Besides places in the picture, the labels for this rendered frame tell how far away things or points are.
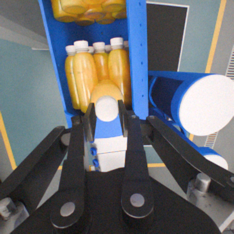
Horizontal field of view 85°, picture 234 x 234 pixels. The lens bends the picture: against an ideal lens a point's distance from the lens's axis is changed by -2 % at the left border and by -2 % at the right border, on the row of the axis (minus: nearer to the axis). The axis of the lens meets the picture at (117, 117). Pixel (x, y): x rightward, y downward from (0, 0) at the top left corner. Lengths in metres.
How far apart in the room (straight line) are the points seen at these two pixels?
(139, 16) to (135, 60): 0.10
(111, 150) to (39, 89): 1.22
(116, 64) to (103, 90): 0.17
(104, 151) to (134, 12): 0.62
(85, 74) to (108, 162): 0.54
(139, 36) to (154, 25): 1.16
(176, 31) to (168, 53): 0.20
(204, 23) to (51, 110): 1.97
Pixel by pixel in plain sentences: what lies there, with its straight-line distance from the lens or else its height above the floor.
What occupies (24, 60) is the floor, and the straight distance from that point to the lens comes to 1.76.
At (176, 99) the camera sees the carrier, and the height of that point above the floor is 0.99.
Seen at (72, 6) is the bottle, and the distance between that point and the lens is 0.45.
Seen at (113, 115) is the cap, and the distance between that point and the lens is 0.21.
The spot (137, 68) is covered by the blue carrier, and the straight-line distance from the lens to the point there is 0.35.
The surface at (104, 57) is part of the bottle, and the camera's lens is 0.45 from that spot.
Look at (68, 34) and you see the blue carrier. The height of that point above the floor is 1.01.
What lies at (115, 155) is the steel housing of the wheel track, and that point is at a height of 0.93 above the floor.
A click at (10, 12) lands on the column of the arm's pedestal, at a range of 0.94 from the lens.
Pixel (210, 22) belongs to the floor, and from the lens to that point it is 1.98.
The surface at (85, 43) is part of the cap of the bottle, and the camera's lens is 0.42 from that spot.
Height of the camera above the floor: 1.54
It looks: 69 degrees down
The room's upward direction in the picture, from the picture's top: 167 degrees clockwise
